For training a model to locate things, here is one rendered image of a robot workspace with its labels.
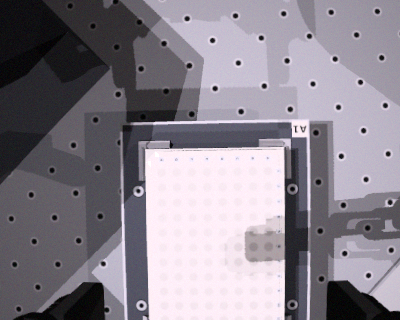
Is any white pcr plate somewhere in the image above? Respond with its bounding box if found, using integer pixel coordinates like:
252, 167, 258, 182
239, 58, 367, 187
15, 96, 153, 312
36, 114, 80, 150
146, 147, 285, 320

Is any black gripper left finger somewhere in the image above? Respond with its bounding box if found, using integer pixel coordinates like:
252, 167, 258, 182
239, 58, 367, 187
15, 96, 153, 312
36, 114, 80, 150
13, 282, 105, 320

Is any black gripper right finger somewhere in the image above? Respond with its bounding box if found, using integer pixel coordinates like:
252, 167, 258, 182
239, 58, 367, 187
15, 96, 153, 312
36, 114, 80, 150
326, 280, 400, 320

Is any grey perforated base plate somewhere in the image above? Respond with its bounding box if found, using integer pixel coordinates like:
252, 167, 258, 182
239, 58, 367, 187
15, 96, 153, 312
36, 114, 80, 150
0, 0, 400, 320

